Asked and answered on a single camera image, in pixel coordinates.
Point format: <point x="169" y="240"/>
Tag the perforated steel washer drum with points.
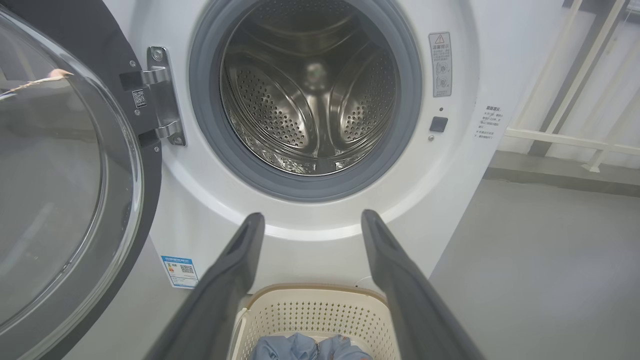
<point x="270" y="105"/>

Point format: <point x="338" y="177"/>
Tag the blue garment small orange prints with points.
<point x="287" y="349"/>

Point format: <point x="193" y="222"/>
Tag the blue energy label sticker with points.
<point x="180" y="271"/>

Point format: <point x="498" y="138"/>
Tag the grey rubber door gasket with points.
<point x="205" y="115"/>

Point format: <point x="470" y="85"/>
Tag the small black text sticker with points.
<point x="488" y="122"/>

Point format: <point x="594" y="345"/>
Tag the dark grey window frame post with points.
<point x="575" y="80"/>

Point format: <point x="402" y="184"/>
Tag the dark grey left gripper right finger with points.
<point x="415" y="310"/>

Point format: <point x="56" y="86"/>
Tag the white front-load washing machine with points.
<point x="450" y="165"/>

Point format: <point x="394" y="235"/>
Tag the cream perforated laundry basket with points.
<point x="320" y="310"/>

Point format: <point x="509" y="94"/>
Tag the black door lock socket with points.
<point x="438" y="124"/>

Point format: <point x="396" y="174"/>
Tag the small QR code sticker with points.
<point x="139" y="98"/>

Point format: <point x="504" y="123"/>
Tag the white metal railing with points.
<point x="560" y="137"/>

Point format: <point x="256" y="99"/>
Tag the grey warning label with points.
<point x="440" y="65"/>

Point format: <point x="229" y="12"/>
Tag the silver metal door hinge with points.
<point x="165" y="100"/>

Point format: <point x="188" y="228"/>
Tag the black-rimmed glass washer door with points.
<point x="65" y="175"/>

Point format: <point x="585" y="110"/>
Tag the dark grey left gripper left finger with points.
<point x="215" y="300"/>

